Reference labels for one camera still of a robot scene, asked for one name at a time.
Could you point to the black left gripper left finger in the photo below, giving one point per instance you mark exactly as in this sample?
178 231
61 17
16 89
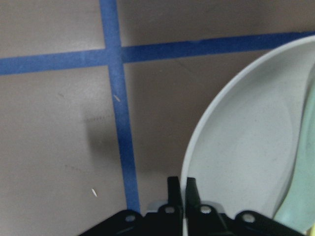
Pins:
166 221

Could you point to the sage green spoon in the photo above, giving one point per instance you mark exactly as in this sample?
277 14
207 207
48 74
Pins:
297 210

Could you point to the white round plate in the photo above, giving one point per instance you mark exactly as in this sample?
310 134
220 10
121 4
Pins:
242 152

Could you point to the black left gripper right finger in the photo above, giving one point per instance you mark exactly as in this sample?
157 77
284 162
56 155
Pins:
205 220

